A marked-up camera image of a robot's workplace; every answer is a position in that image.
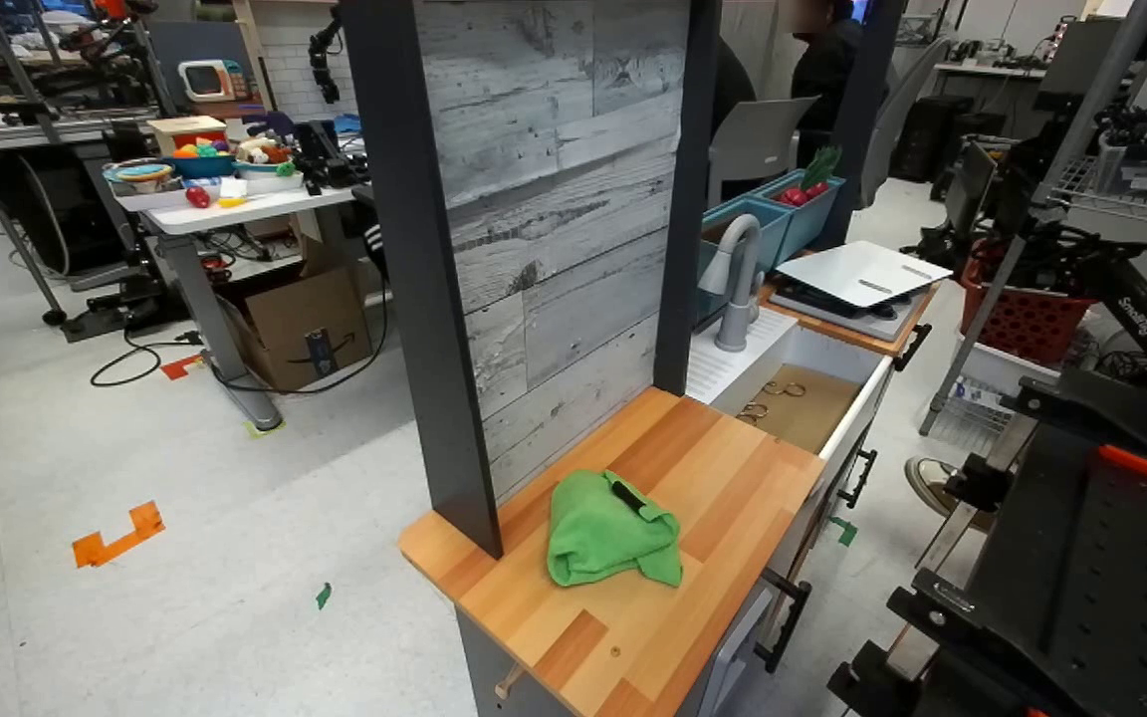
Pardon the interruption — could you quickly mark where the bunch of metal rings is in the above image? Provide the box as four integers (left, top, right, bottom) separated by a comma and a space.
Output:
736, 378, 809, 425

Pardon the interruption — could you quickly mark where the toy microwave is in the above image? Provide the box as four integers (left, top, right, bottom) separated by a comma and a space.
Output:
177, 59, 255, 104

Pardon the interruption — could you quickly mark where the orange tape mark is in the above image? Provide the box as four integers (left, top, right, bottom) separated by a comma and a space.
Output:
72, 500, 167, 570

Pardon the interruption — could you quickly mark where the wire shelf rack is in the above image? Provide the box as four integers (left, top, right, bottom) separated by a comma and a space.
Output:
919, 0, 1147, 451

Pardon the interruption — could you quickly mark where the white toy stove top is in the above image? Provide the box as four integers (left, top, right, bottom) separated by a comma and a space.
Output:
769, 240, 954, 342

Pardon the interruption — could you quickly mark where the red plastic basket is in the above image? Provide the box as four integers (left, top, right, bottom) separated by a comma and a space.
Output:
961, 247, 1098, 366

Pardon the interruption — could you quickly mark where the white desk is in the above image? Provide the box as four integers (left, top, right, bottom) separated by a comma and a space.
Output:
138, 183, 359, 433

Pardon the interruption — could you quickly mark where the grey toy tap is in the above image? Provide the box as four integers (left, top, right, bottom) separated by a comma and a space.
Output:
698, 213, 765, 354

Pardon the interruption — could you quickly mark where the grey chair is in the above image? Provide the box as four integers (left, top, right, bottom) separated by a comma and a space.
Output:
707, 96, 822, 207

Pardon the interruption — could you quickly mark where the black door handle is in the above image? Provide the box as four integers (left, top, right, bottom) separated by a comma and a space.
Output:
893, 323, 933, 372
836, 447, 879, 510
754, 569, 814, 675

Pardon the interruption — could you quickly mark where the blue plastic bin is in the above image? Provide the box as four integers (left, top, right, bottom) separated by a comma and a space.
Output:
698, 196, 794, 322
751, 170, 846, 256

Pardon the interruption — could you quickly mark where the white toy sink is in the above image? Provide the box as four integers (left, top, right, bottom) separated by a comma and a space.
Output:
685, 308, 894, 461

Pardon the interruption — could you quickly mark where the person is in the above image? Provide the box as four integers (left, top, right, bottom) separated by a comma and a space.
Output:
790, 0, 870, 168

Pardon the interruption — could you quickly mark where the cardboard box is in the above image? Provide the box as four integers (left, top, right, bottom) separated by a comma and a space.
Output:
220, 261, 376, 393

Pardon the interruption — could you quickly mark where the green toy vegetable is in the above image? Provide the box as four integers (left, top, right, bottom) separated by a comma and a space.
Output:
800, 145, 843, 192

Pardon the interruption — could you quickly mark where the black stand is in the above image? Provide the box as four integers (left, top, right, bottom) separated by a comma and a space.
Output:
990, 213, 1147, 401

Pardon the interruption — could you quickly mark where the green cloth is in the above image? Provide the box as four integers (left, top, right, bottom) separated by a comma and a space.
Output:
546, 469, 685, 590

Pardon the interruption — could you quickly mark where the black cable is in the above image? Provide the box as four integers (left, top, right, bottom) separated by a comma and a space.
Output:
89, 284, 392, 396

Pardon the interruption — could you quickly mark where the toy kitchen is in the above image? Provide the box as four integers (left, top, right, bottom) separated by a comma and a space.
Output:
340, 0, 954, 717

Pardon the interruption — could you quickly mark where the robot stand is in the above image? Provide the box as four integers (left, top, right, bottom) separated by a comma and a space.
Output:
826, 368, 1147, 717

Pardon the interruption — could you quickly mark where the black clamp with orange handle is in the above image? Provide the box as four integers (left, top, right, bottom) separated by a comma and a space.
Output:
1000, 377, 1147, 481

